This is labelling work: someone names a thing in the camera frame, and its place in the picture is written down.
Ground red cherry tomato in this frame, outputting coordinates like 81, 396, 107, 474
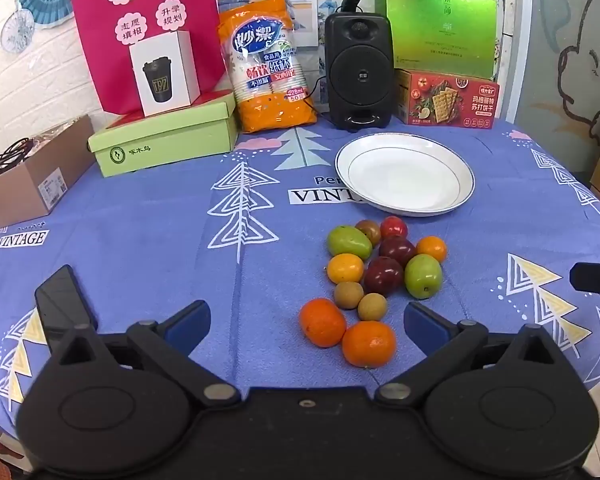
379, 216, 409, 241

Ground red cracker box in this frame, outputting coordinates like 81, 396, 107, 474
394, 68, 501, 131

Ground dark red plum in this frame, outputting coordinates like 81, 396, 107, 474
363, 256, 405, 297
378, 235, 418, 268

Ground white cup box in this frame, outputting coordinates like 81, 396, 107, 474
129, 30, 201, 118

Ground black speaker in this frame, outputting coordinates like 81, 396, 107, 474
324, 12, 396, 132

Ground white plate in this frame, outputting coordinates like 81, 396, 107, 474
334, 132, 476, 218

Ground black speaker cable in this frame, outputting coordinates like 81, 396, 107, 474
300, 76, 331, 122

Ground blue printed tablecloth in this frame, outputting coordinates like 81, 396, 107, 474
0, 114, 600, 441

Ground small orange kumquat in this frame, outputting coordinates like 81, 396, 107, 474
416, 236, 448, 264

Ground light green shoe box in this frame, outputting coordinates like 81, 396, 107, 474
87, 94, 239, 179

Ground brown cardboard box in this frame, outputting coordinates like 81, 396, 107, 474
0, 114, 97, 232

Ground green jujube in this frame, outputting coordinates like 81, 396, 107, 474
404, 253, 444, 300

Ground black smartphone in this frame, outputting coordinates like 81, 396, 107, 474
34, 264, 100, 356

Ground brown longan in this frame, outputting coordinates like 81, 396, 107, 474
333, 281, 365, 310
357, 293, 388, 322

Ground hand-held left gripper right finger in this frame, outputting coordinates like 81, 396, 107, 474
376, 302, 564, 405

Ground orange paper cup bag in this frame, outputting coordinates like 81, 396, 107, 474
217, 0, 319, 134

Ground pink paper bag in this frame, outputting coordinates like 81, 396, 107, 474
66, 0, 236, 117

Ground large orange tangerine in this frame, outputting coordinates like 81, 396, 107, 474
299, 298, 348, 349
341, 320, 397, 369

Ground black cables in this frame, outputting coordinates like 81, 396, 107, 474
0, 135, 41, 261

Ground yellow-orange kumquat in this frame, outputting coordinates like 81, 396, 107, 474
326, 253, 366, 285

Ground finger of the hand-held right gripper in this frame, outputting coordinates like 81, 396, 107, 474
569, 262, 600, 307

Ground red-green small fruit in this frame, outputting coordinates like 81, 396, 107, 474
354, 219, 383, 247

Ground green mango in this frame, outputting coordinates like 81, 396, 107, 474
327, 226, 373, 261

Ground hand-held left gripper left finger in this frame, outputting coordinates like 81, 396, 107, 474
55, 300, 241, 406

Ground small white fan decoration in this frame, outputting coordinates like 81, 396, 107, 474
0, 7, 36, 54

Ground bright green gift box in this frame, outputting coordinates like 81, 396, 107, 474
373, 0, 499, 81

